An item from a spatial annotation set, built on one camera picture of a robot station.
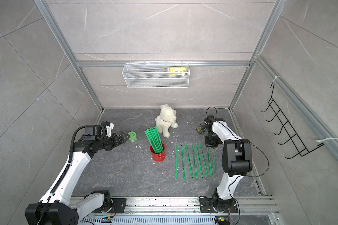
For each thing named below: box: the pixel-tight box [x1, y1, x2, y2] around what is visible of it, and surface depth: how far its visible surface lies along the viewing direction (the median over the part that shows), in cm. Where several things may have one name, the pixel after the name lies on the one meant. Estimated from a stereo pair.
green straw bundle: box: [144, 126, 164, 154], surface depth 86 cm
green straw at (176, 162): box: [175, 144, 178, 180], surface depth 90 cm
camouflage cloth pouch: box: [195, 125, 207, 135], surface depth 106 cm
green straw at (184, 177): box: [181, 145, 187, 180], surface depth 90 cm
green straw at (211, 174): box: [206, 146, 213, 177], surface depth 90 cm
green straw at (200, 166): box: [195, 144, 204, 179], surface depth 90 cm
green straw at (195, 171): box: [191, 144, 199, 180], surface depth 90 cm
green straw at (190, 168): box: [184, 144, 194, 179], surface depth 90 cm
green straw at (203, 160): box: [199, 142, 209, 178], surface depth 92 cm
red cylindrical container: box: [149, 142, 166, 163], surface depth 88 cm
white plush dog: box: [154, 104, 179, 138], surface depth 97 cm
